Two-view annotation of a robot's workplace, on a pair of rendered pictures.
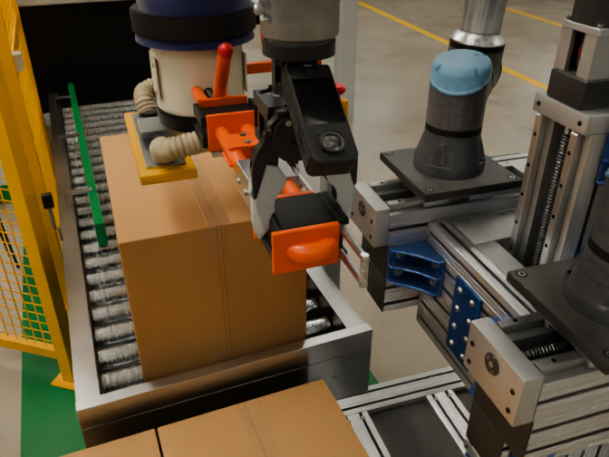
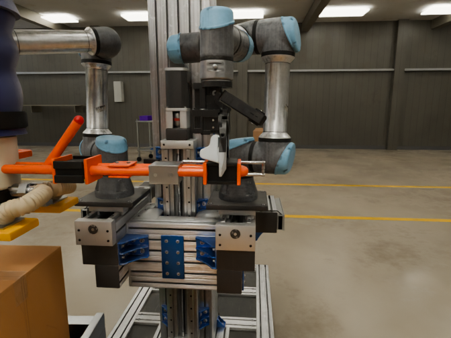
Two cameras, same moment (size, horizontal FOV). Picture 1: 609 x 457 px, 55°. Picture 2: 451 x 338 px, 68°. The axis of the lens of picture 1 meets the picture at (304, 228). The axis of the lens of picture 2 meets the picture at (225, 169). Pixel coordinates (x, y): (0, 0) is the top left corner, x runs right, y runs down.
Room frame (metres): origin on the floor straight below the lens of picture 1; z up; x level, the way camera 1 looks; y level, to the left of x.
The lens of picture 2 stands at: (0.26, 0.71, 1.38)
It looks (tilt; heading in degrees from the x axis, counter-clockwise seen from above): 11 degrees down; 292
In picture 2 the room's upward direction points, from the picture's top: straight up
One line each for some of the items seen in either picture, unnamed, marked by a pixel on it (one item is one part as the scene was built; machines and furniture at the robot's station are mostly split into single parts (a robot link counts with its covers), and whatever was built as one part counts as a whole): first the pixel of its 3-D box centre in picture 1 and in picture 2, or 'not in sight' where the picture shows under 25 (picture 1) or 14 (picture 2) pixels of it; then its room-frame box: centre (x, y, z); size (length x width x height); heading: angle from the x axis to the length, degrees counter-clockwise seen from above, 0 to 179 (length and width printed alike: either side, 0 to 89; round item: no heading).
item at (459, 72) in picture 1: (459, 88); (111, 153); (1.18, -0.31, 1.20); 0.13 x 0.12 x 0.14; 156
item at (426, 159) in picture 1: (450, 143); (114, 182); (1.17, -0.31, 1.09); 0.15 x 0.15 x 0.10
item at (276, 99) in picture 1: (296, 97); (213, 108); (0.59, 0.01, 1.38); 0.09 x 0.08 x 0.12; 18
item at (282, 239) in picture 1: (294, 230); (223, 171); (0.56, 0.01, 1.24); 0.08 x 0.07 x 0.05; 19
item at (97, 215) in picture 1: (73, 145); not in sight; (2.33, 0.98, 0.60); 1.60 x 0.11 x 0.09; 22
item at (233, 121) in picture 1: (228, 122); (78, 168); (0.90, 0.12, 1.24); 0.10 x 0.08 x 0.06; 109
